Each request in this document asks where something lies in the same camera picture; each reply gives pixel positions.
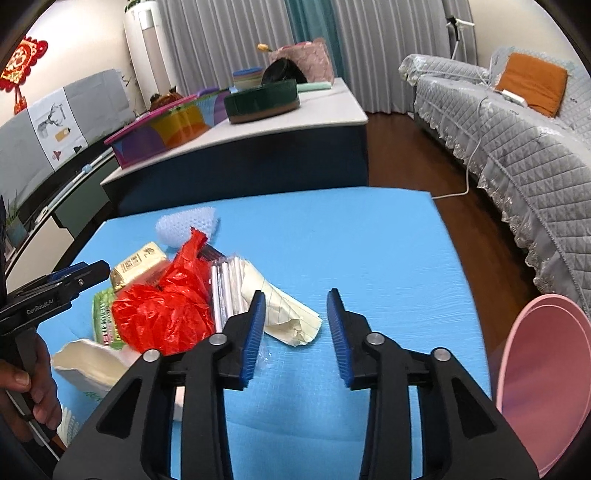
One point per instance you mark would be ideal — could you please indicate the red wall ornament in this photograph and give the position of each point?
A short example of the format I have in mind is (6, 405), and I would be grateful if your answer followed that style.
(21, 62)

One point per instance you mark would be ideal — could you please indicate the stack of coloured bowls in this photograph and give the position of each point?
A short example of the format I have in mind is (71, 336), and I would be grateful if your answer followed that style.
(247, 77)

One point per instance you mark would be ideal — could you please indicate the orange cushion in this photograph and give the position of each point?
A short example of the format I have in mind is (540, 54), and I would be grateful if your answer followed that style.
(531, 83)

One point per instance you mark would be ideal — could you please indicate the white-topped dark coffee table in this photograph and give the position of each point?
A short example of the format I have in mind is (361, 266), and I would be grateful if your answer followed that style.
(277, 138)

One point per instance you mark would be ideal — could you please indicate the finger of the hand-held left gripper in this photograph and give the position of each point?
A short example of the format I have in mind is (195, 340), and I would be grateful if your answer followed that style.
(78, 270)
(87, 281)

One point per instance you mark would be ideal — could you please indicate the green printed packet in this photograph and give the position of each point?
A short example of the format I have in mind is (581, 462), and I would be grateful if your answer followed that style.
(104, 318)

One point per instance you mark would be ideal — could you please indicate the gold foil snack packet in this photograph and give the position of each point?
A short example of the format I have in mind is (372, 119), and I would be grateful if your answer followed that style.
(136, 267)

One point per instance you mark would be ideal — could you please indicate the green round basket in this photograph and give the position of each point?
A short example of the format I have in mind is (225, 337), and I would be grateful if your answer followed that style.
(263, 104)

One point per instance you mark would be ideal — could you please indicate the blue table mat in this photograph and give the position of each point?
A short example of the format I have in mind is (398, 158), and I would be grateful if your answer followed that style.
(369, 240)

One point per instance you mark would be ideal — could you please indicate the person's left hand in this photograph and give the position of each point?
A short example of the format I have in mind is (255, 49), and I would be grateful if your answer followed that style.
(46, 392)

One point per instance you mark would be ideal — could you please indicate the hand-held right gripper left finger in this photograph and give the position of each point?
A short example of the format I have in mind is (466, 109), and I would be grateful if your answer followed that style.
(251, 341)

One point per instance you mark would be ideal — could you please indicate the white foam net sleeve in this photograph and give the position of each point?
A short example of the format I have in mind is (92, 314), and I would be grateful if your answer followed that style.
(180, 226)

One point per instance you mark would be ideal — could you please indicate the grey curtain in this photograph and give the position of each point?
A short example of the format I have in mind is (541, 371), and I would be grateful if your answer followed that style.
(207, 37)
(392, 46)

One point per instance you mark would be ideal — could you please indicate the rainbow coloured storage box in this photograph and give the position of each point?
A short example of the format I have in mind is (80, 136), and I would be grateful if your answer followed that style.
(175, 124)

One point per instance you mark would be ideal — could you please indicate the white floor stand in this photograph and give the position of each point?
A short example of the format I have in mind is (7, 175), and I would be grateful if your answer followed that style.
(457, 37)

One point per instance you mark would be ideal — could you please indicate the teal curtain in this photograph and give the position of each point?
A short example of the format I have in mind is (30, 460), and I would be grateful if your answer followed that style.
(304, 23)

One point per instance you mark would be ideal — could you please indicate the black hat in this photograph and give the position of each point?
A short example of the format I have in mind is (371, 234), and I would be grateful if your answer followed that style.
(281, 71)

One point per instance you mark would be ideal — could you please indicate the white standing air conditioner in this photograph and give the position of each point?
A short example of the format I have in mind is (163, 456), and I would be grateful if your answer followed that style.
(143, 55)

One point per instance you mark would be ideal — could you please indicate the green potted plant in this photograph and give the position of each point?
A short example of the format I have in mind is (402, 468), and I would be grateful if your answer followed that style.
(136, 4)

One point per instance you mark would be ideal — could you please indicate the pink quilted bag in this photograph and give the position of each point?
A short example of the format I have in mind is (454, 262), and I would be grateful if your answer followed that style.
(318, 60)

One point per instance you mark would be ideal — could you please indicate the red plastic bag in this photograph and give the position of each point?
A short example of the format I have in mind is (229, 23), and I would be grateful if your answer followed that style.
(161, 309)

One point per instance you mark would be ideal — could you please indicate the white power strip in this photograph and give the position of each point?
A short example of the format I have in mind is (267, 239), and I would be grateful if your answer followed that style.
(512, 96)

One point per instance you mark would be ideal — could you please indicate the small grass plant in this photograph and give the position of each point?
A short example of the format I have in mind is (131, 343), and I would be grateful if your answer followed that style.
(16, 226)

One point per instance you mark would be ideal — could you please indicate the grey quilted sofa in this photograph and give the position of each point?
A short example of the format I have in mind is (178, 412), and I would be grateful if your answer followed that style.
(531, 152)

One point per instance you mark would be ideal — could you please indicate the white paper bag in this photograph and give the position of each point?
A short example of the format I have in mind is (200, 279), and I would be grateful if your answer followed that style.
(92, 364)

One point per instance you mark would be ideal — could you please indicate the clear plastic wrapper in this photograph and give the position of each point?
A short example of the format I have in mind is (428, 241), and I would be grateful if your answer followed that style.
(226, 286)

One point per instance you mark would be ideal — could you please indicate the grey cloth-covered television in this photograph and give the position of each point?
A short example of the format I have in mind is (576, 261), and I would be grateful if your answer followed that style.
(92, 97)

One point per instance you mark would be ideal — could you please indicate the pink plastic bin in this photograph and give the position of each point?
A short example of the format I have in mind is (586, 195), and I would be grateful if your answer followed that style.
(545, 383)

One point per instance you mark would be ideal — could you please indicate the brown figurine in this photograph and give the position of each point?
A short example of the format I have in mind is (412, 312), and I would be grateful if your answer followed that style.
(164, 99)

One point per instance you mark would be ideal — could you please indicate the television cabinet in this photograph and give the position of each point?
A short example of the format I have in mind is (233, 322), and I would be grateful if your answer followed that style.
(78, 198)

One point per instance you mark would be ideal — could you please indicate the cream paper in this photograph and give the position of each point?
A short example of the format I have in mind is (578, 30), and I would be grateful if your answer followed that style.
(286, 309)

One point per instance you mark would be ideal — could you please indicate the mint green roll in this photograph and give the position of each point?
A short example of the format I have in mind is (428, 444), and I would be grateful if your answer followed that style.
(314, 86)

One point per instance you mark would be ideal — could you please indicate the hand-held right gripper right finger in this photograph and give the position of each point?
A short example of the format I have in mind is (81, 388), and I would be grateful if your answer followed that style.
(337, 341)

